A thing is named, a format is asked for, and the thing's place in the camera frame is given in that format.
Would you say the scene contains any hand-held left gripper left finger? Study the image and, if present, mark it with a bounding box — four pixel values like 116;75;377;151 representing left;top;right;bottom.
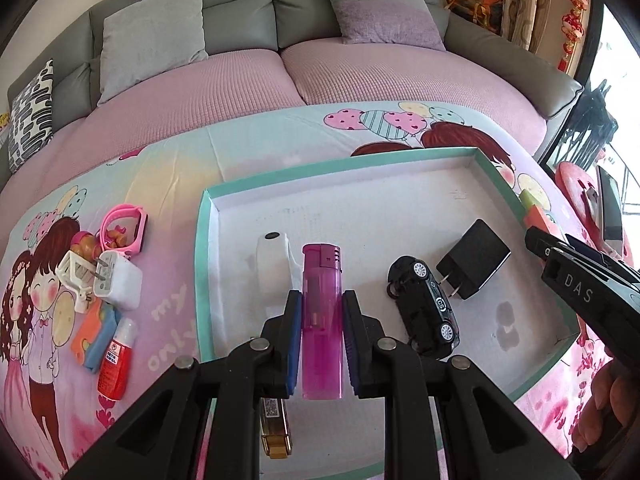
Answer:
65;290;303;480

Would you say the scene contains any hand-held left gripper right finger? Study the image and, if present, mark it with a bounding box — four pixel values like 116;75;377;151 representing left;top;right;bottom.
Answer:
342;290;581;480

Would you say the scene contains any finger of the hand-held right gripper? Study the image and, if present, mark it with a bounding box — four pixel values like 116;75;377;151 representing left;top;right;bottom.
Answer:
525;226;640;326
567;234;640;286

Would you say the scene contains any pink translucent lighter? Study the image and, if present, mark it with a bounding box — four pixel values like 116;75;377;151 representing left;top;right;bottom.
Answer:
301;243;345;401

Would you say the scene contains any white oval device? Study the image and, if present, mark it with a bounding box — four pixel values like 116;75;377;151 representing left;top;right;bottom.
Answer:
256;231;305;311

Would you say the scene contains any black toy car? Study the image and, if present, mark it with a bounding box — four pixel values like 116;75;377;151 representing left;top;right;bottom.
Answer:
386;255;461;361

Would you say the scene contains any gold lighter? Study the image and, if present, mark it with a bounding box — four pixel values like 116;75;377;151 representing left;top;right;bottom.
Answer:
260;396;292;459

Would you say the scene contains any black charger plug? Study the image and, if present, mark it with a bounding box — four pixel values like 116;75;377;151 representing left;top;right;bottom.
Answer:
436;218;512;301

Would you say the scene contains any teal cardboard tray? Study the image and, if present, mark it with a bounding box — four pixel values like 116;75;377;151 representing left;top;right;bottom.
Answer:
192;146;582;480

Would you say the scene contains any person's right hand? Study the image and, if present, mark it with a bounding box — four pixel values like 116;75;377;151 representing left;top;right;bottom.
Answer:
572;360;640;456

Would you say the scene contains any smartphone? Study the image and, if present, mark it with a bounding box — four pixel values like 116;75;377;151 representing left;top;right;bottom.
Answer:
595;165;625;256

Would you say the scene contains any red round stool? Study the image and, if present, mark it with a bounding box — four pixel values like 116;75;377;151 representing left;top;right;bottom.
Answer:
554;161;626;261

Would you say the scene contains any black metal rack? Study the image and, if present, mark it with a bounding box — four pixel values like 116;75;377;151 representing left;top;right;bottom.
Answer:
537;77;621;171

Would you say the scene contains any white charger plug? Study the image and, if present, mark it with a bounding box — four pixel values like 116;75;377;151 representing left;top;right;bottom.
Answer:
91;251;143;311

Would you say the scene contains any red and white small bottle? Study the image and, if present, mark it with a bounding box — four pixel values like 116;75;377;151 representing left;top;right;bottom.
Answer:
96;317;138;402

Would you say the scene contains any orange and blue eraser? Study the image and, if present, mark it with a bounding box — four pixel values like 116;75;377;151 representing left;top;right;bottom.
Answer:
70;299;123;375

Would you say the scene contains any printed cartoon blanket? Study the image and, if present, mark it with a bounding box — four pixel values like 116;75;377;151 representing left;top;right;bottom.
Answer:
0;102;640;480

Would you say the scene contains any red hanging ornament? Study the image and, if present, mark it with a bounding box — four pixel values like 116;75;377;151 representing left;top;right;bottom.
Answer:
557;0;588;73

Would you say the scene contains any white plastic clip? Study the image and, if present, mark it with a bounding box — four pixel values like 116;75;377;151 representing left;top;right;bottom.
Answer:
56;249;98;314

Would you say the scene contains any beige patterned curtain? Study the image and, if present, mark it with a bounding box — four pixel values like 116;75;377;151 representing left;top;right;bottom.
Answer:
457;0;556;56

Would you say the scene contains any pink seat cover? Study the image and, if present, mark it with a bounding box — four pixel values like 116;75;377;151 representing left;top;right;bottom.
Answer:
0;47;308;196
280;37;548;161

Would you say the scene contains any orange bag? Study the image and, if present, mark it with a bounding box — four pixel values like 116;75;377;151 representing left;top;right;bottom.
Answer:
445;0;506;36

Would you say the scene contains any purple grey cushion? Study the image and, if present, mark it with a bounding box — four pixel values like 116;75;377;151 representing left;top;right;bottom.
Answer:
314;0;447;52

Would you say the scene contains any grey sofa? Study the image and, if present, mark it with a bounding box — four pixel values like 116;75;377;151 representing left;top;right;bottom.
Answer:
0;0;586;181

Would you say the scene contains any black white patterned cushion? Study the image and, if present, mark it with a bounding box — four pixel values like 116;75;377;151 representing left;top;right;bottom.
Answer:
7;59;55;175

